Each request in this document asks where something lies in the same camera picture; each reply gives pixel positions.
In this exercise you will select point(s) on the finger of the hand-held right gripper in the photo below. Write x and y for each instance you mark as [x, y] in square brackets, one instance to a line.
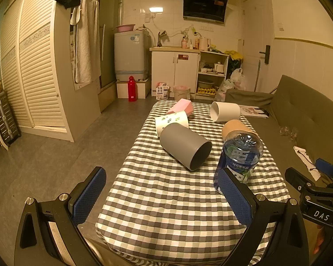
[297, 177]
[326, 167]

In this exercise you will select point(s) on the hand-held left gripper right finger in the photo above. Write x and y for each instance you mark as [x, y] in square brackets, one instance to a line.
[236, 199]

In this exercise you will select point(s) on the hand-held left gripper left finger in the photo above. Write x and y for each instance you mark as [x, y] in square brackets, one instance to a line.
[88, 196]

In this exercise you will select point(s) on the grey cup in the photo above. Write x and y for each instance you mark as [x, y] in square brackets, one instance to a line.
[183, 144]

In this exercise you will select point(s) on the tan cup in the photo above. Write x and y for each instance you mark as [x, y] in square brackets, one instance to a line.
[236, 127]

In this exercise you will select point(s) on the plain white cup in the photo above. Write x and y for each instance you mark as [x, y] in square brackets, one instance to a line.
[227, 111]

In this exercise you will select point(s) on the white leaf print cup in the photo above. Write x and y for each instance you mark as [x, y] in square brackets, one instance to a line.
[172, 122]

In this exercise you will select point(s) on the pink cup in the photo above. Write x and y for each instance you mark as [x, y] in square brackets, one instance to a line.
[181, 106]

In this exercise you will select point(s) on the person's right hand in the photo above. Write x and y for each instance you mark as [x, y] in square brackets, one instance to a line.
[319, 239]

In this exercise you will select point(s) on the blue plastic water bottle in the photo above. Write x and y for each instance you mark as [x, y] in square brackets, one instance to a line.
[240, 155]

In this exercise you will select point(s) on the crumpled clear plastic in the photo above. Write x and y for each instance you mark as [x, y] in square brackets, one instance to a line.
[288, 132]

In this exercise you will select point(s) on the grey-green sofa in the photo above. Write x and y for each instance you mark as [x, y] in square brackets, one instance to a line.
[297, 108]

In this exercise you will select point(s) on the checkered tablecloth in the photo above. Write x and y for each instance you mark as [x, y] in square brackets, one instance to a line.
[166, 202]

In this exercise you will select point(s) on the printed magazine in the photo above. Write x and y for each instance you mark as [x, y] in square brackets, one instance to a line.
[252, 111]

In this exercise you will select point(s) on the white plastic bag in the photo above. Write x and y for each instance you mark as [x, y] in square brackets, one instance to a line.
[224, 88]
[238, 79]

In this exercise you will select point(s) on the yellow egg carton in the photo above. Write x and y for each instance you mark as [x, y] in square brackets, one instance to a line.
[206, 90]

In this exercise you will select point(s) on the ribbed metal suitcase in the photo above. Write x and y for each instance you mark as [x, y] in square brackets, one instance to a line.
[2, 119]

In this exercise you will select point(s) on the red bottle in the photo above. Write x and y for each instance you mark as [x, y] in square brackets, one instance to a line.
[131, 88]

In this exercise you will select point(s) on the dark cooking pot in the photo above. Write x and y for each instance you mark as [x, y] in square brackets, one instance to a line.
[206, 84]

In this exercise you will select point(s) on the pink trash bin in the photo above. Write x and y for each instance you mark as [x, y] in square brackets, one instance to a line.
[181, 92]

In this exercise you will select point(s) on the white washer platform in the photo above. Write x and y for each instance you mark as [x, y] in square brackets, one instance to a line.
[141, 88]

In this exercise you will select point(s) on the printed white package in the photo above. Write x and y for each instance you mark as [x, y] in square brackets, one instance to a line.
[162, 91]

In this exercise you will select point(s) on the white open shelf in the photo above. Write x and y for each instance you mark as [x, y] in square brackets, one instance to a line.
[226, 66]

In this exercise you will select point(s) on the white pot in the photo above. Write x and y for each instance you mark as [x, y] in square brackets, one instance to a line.
[219, 68]

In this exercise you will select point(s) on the yellow bag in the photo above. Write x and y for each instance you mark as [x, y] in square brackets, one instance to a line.
[234, 54]

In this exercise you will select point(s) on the louvred door wardrobe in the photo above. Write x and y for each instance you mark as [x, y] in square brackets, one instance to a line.
[36, 69]

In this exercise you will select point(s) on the white sink cabinet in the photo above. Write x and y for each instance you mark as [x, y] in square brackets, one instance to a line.
[169, 72]

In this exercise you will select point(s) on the grey washing machine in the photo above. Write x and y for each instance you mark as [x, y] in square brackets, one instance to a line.
[130, 54]

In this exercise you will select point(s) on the white room door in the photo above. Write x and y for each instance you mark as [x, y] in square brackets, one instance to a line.
[256, 25]

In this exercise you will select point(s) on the white hanging towel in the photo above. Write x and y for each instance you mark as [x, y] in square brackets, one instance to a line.
[84, 38]

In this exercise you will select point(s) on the cream kettle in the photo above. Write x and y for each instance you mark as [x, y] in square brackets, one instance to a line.
[204, 43]

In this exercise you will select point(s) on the pink soap bottle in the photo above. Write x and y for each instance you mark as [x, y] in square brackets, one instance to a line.
[184, 43]

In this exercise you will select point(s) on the glass shower door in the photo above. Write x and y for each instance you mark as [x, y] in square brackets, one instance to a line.
[109, 33]

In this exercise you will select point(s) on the pink basin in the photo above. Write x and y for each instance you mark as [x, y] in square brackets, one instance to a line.
[125, 28]

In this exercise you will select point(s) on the metal faucet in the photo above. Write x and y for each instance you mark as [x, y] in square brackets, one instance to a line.
[161, 37]

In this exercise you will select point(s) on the black range hood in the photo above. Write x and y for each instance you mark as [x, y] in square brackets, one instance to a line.
[204, 4]

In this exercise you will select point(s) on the row of wall outlets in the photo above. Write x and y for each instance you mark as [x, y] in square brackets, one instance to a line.
[207, 28]

